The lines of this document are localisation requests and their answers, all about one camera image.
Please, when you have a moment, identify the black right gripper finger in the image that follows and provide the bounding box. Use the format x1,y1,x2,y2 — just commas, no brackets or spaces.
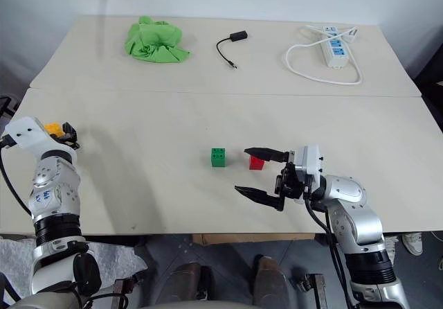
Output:
234,185,287,213
244,146,290,163

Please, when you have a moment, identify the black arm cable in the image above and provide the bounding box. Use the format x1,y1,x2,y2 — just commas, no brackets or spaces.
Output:
0,135,35,220
303,184,357,309

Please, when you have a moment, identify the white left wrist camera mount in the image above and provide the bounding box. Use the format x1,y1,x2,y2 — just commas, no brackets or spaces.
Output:
3,116,79,163

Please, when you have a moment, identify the white power strip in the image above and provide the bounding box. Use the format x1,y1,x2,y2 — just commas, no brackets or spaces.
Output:
320,26,349,69
280,24,363,87

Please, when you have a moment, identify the crumpled green cloth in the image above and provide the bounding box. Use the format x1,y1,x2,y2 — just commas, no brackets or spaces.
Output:
123,16,192,64

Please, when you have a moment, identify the black object at table side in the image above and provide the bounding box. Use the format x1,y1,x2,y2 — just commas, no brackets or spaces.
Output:
0,95,20,118

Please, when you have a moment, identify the yellow toy cube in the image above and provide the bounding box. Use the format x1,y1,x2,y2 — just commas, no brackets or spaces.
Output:
44,123,65,139

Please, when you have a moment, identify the green toy cube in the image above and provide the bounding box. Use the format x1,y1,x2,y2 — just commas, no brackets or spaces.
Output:
210,147,228,168

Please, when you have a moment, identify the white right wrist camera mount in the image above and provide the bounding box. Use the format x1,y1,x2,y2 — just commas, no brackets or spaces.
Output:
293,144,325,185

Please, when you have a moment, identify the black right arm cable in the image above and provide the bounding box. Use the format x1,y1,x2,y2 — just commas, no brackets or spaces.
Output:
303,184,357,309

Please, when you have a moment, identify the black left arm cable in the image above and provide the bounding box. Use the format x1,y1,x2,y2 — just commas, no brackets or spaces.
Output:
0,135,35,220

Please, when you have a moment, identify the dark metal frame bracket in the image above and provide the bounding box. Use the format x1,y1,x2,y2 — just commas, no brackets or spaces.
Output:
290,272,328,309

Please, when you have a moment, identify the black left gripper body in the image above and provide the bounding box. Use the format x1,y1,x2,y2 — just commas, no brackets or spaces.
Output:
51,134,82,150

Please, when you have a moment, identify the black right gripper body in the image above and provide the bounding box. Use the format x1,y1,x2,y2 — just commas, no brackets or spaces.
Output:
275,161,307,204

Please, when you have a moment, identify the black USB adapter cable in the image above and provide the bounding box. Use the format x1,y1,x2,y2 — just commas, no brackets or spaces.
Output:
216,30,249,71

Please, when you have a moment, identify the red toy cube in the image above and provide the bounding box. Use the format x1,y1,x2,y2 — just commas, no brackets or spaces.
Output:
248,154,266,170

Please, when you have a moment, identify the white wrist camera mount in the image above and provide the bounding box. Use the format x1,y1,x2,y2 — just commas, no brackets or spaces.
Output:
3,116,79,163
293,144,325,185

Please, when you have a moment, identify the silver robot torso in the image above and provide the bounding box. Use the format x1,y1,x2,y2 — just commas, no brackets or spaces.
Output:
6,292,264,309

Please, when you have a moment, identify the white sneaker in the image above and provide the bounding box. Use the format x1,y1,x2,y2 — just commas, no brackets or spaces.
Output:
383,235,401,263
401,231,424,256

